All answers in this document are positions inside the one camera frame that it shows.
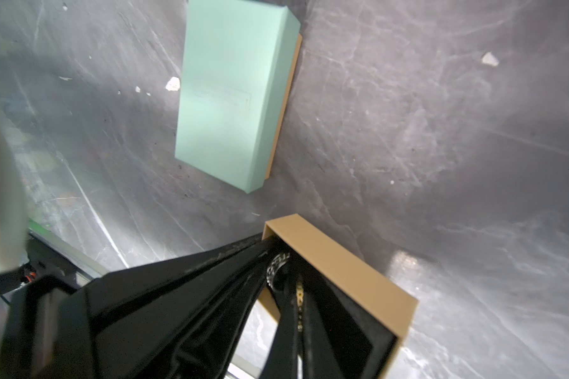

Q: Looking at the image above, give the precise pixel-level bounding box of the silver ring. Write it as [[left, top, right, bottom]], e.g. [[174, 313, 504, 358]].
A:
[[266, 252, 291, 291]]

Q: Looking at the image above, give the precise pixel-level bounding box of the mint green box lid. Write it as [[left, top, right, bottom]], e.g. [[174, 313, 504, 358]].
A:
[[175, 1, 301, 194]]

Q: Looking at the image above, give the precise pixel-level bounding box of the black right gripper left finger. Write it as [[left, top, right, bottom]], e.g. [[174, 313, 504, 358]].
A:
[[0, 235, 278, 378]]

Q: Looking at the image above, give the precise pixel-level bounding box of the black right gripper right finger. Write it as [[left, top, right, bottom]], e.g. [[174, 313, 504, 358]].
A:
[[260, 265, 344, 378]]

